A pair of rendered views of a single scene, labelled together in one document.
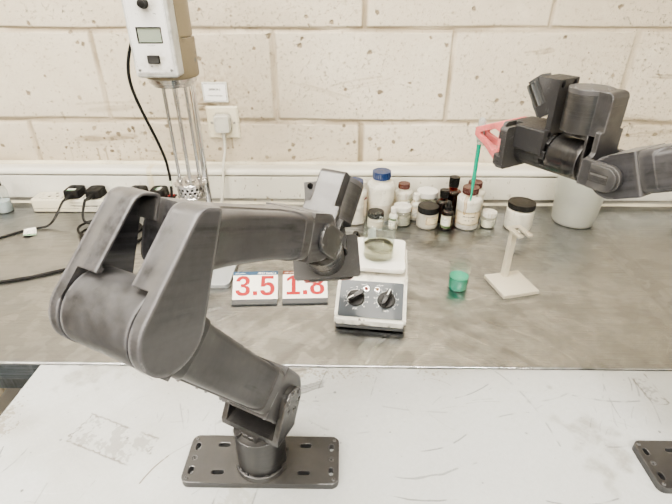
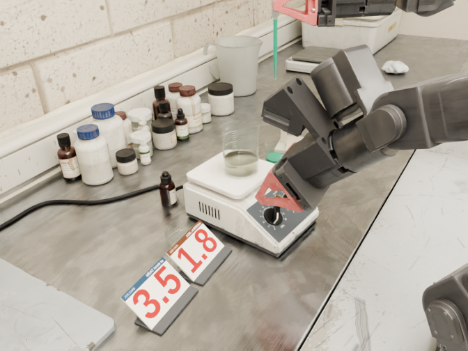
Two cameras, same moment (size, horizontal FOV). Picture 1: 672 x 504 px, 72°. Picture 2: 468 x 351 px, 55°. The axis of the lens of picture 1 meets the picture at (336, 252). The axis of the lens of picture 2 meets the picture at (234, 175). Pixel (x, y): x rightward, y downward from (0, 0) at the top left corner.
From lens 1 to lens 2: 65 cm
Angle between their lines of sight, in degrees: 49
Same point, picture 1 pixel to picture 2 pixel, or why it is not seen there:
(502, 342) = (361, 178)
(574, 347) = not seen: hidden behind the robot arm
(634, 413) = (457, 164)
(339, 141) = (16, 96)
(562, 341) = not seen: hidden behind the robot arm
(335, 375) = (352, 285)
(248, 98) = not seen: outside the picture
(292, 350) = (292, 304)
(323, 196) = (369, 76)
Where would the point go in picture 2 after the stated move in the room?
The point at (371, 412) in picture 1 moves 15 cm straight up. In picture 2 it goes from (414, 280) to (433, 192)
